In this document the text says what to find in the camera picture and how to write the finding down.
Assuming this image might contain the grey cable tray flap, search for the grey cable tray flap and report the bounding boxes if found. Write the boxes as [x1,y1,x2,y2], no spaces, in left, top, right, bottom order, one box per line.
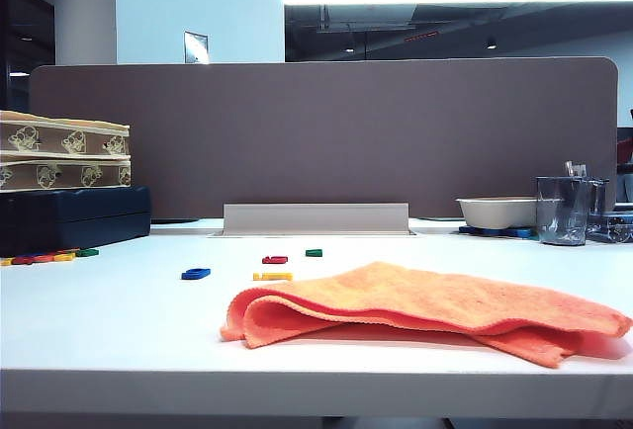
[222,202,411,237]

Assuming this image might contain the framed wall sign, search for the framed wall sign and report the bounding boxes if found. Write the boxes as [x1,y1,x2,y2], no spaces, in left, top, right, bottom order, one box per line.
[183,30,210,64]

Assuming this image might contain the dark blue hard case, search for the dark blue hard case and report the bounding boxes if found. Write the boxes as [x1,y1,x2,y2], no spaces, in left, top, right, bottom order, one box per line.
[0,185,152,257]

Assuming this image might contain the beige bear-print cushion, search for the beige bear-print cushion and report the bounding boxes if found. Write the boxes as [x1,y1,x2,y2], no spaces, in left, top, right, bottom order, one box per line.
[0,154,134,193]

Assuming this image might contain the white paper bowl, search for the white paper bowl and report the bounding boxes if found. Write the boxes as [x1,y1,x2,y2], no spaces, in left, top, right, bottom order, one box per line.
[455,196,543,230]

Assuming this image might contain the orange microfiber cloth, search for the orange microfiber cloth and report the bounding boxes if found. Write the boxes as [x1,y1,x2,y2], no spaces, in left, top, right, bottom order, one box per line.
[219,260,633,370]

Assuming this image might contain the patterned stacked boxes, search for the patterned stacked boxes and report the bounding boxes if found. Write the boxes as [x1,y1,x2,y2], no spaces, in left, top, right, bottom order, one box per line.
[0,109,133,158]

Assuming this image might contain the brown desk divider panel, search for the brown desk divider panel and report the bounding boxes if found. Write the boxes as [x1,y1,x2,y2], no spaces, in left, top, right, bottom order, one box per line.
[28,55,620,225]

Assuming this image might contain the clear plastic jar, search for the clear plastic jar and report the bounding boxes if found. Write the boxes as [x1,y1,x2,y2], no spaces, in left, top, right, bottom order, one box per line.
[587,177,610,217]

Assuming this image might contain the clear plastic measuring cup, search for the clear plastic measuring cup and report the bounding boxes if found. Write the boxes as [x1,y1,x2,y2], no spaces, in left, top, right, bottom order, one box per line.
[535,175,592,246]

